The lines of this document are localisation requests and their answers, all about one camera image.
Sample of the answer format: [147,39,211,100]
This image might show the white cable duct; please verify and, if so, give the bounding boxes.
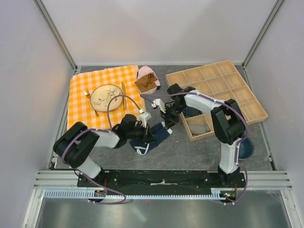
[44,188,237,200]

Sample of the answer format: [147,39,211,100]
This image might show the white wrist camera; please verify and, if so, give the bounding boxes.
[152,99,166,113]
[138,109,152,128]

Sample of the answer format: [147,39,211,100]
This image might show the blue ceramic bowl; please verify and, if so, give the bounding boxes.
[238,138,255,160]

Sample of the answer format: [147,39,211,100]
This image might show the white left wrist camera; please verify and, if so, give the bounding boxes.
[138,109,152,128]

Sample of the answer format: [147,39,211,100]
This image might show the yellow checkered cloth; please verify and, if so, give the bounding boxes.
[67,65,146,129]

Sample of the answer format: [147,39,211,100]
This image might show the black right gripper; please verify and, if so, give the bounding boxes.
[160,102,186,130]

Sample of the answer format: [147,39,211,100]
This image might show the gold fork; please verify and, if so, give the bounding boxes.
[84,89,99,117]

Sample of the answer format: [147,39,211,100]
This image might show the aluminium frame post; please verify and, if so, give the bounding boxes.
[33,0,78,73]
[242,0,285,70]

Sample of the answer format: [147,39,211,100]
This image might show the wooden compartment tray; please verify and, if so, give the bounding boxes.
[166,60,268,143]

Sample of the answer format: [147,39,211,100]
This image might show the grey rolled underwear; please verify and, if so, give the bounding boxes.
[189,124,210,135]

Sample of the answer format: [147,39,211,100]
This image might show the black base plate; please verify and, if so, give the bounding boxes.
[77,169,247,197]

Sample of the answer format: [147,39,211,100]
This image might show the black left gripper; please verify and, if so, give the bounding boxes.
[126,122,156,144]

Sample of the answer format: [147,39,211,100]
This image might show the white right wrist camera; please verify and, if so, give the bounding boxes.
[152,99,166,113]

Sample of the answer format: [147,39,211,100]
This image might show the gold knife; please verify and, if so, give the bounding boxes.
[121,82,127,110]

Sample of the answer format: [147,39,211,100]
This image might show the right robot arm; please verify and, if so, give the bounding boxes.
[161,84,248,187]

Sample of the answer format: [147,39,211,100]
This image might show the aluminium frame post left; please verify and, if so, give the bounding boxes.
[33,0,78,73]

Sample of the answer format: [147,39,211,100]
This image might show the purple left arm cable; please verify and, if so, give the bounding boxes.
[61,95,144,205]

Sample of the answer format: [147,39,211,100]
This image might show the navy striped rolled underwear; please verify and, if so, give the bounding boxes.
[182,107,202,117]

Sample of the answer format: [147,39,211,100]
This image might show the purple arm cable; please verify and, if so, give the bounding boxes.
[140,92,250,206]
[61,95,144,205]

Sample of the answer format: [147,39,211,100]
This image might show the aluminium frame post right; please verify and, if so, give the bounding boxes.
[242,0,285,70]

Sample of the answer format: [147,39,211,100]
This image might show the bird-painted ceramic plate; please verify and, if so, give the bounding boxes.
[91,85,122,112]

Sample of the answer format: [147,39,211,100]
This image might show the pink underwear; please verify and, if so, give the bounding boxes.
[137,66,161,86]

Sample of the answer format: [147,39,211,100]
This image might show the brown underwear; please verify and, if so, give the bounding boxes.
[135,74,158,93]

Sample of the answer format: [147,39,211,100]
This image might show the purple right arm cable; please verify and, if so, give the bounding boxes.
[140,92,250,206]

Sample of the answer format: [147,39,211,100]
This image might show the aluminium front rail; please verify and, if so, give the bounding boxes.
[34,170,292,190]

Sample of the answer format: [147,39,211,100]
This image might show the navy blue white-trimmed underwear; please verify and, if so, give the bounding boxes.
[130,122,173,155]

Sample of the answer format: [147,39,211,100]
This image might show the cream underwear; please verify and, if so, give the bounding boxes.
[140,87,157,95]

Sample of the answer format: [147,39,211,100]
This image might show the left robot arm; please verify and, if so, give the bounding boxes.
[53,112,156,187]

